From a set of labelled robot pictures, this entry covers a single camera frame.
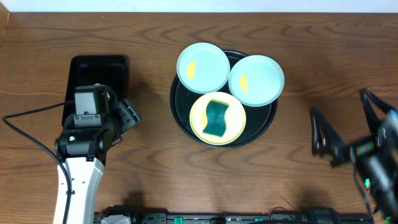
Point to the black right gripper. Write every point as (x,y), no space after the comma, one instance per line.
(347,149)

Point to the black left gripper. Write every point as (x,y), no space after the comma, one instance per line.
(129,111)

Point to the green yellow sponge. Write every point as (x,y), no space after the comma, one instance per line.
(215,117)

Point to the yellow plate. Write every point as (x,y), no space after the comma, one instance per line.
(235,117)

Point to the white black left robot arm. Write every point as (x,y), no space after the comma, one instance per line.
(82,155)

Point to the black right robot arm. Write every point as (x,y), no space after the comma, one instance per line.
(371,156)

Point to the black rectangular tray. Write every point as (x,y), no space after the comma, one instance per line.
(109,70)

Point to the mint green plate right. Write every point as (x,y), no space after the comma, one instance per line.
(256,80)

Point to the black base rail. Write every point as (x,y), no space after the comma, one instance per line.
(125,214)

